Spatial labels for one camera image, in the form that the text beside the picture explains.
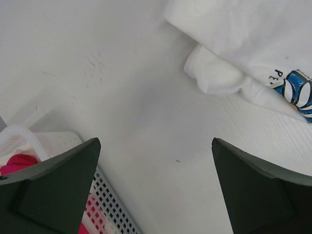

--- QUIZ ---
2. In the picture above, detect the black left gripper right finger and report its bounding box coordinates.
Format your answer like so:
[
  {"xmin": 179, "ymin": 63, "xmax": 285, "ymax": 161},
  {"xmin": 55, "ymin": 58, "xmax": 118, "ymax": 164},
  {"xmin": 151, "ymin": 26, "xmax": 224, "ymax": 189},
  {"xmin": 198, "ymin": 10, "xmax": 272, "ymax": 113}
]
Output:
[{"xmin": 212, "ymin": 138, "xmax": 312, "ymax": 234}]

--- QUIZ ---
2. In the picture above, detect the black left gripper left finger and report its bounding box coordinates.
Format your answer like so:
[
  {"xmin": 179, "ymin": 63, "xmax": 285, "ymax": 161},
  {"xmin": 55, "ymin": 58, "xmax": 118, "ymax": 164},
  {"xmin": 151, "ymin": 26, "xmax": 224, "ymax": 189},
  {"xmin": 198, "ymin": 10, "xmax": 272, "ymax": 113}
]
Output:
[{"xmin": 0, "ymin": 138, "xmax": 101, "ymax": 234}]

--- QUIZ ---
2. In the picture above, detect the white t-shirt with flower print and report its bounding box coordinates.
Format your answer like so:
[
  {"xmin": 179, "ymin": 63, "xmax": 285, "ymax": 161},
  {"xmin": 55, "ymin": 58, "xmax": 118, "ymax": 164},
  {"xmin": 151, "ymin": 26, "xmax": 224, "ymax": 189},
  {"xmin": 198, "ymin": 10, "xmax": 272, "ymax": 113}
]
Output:
[{"xmin": 164, "ymin": 0, "xmax": 312, "ymax": 122}]

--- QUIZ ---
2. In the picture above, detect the magenta t-shirt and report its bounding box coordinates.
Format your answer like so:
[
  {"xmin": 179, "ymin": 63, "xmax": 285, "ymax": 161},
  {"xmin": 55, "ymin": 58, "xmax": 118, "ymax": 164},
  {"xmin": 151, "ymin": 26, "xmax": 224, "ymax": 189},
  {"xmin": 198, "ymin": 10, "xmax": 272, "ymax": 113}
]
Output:
[{"xmin": 0, "ymin": 154, "xmax": 90, "ymax": 234}]

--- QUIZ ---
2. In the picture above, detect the white plastic basket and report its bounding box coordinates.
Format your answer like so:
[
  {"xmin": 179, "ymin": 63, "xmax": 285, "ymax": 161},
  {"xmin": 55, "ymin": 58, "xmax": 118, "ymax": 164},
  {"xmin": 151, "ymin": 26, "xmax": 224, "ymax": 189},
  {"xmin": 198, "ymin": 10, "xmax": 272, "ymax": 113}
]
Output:
[{"xmin": 0, "ymin": 125, "xmax": 141, "ymax": 234}]

